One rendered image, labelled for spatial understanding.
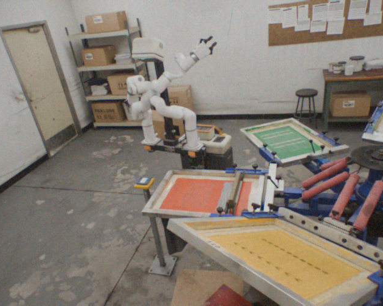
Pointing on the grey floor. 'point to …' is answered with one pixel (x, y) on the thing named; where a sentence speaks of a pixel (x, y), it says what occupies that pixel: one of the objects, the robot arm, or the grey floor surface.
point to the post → (157, 240)
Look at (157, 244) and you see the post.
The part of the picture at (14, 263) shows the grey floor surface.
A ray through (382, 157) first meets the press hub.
